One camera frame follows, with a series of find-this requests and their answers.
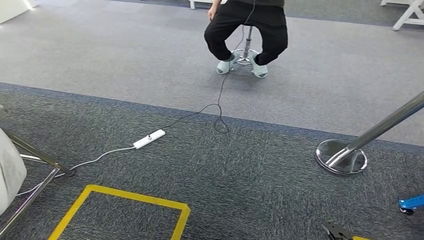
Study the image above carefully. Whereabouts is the stainless steel workbench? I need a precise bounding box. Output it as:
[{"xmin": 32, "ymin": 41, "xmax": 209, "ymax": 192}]
[{"xmin": 0, "ymin": 105, "xmax": 76, "ymax": 239}]

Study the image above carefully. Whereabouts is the white curved body part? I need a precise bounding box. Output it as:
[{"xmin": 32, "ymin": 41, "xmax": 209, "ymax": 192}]
[{"xmin": 0, "ymin": 128, "xmax": 28, "ymax": 217}]

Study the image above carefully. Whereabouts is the white power strip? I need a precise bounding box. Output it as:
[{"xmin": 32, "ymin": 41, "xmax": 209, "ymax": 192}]
[{"xmin": 133, "ymin": 129, "xmax": 167, "ymax": 150}]

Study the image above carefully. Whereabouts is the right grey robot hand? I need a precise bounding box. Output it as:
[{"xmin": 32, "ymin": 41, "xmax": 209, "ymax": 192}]
[{"xmin": 321, "ymin": 221, "xmax": 354, "ymax": 240}]

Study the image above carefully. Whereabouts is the white lit plinth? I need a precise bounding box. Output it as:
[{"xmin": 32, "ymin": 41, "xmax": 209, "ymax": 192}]
[{"xmin": 0, "ymin": 0, "xmax": 34, "ymax": 25}]

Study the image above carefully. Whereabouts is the blue metal shelf rack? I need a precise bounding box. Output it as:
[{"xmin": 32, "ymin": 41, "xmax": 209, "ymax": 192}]
[{"xmin": 398, "ymin": 194, "xmax": 424, "ymax": 217}]

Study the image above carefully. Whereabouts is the chrome stanchion post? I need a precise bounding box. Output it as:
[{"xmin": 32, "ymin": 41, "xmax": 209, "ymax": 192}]
[{"xmin": 314, "ymin": 90, "xmax": 424, "ymax": 176}]

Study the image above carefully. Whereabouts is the black power cable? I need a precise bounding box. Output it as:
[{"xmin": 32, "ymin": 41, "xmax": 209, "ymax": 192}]
[{"xmin": 158, "ymin": 0, "xmax": 258, "ymax": 135}]

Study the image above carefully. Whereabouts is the person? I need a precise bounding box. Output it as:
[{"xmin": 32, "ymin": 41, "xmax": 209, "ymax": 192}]
[{"xmin": 202, "ymin": 0, "xmax": 289, "ymax": 79}]

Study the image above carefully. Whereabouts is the white trestle table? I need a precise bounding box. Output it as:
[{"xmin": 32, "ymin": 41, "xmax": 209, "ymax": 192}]
[{"xmin": 380, "ymin": 0, "xmax": 424, "ymax": 32}]

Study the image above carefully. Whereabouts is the yellow floor tape square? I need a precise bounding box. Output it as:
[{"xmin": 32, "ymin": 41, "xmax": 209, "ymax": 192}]
[{"xmin": 47, "ymin": 184, "xmax": 192, "ymax": 240}]

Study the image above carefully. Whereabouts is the white desk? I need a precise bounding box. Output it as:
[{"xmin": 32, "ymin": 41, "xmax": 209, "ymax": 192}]
[{"xmin": 188, "ymin": 0, "xmax": 229, "ymax": 10}]

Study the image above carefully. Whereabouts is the white power cable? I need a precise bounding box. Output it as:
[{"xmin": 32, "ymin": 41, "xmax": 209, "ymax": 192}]
[{"xmin": 14, "ymin": 146, "xmax": 137, "ymax": 197}]

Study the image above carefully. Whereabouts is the chrome footed stool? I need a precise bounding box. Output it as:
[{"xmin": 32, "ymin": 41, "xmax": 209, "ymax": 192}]
[{"xmin": 230, "ymin": 25, "xmax": 262, "ymax": 66}]

